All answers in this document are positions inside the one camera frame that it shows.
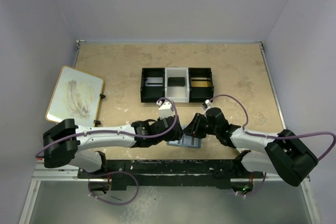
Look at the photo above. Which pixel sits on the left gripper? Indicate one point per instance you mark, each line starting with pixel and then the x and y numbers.
pixel 174 128

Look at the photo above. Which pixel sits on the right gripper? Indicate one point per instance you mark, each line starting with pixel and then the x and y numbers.
pixel 196 126

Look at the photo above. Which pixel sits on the white striped credit card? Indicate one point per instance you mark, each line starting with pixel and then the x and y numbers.
pixel 189 141

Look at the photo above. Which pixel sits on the blue leather card holder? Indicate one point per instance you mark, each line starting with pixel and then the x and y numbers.
pixel 174 143

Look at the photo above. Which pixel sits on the black and white sorting tray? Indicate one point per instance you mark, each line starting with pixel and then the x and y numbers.
pixel 186 94

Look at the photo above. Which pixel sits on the yellow framed whiteboard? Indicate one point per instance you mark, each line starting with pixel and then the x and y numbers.
pixel 76 96

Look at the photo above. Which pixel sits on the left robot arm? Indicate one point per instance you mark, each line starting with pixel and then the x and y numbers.
pixel 70 144

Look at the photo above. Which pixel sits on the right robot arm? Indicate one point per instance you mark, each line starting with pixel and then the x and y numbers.
pixel 282 154

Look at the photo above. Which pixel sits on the gold card in tray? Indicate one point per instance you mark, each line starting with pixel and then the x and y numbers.
pixel 200 83

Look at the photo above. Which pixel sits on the black card in tray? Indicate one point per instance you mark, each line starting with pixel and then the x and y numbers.
pixel 176 82

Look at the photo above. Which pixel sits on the white card in tray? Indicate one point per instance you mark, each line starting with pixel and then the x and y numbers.
pixel 154 82

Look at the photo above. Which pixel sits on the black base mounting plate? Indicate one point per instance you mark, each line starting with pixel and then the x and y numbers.
pixel 218 173

